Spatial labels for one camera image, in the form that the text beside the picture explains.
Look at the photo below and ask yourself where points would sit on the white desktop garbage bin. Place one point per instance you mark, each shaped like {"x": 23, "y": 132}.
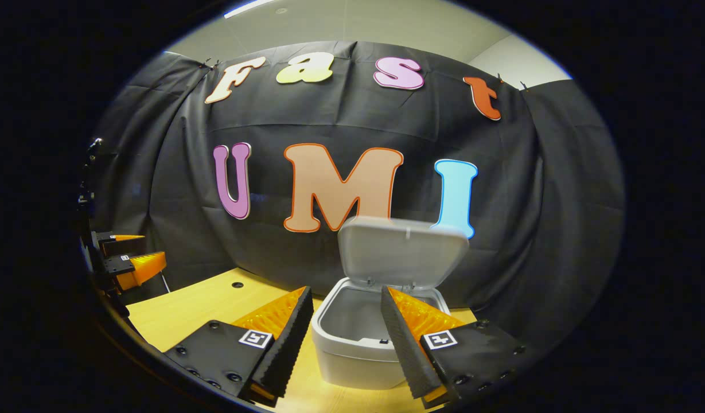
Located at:
{"x": 398, "y": 252}

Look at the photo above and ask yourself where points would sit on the wooden desktop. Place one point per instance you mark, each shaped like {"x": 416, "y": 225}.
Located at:
{"x": 203, "y": 304}

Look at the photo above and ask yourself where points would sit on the black backdrop cloth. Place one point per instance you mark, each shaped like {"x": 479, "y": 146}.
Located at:
{"x": 530, "y": 201}

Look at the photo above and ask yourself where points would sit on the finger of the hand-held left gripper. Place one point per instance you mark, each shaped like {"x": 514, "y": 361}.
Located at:
{"x": 125, "y": 246}
{"x": 148, "y": 265}

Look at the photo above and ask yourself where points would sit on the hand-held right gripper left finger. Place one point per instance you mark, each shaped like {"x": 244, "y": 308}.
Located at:
{"x": 289, "y": 344}

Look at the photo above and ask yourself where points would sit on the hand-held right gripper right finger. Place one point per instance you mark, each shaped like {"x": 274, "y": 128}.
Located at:
{"x": 406, "y": 350}

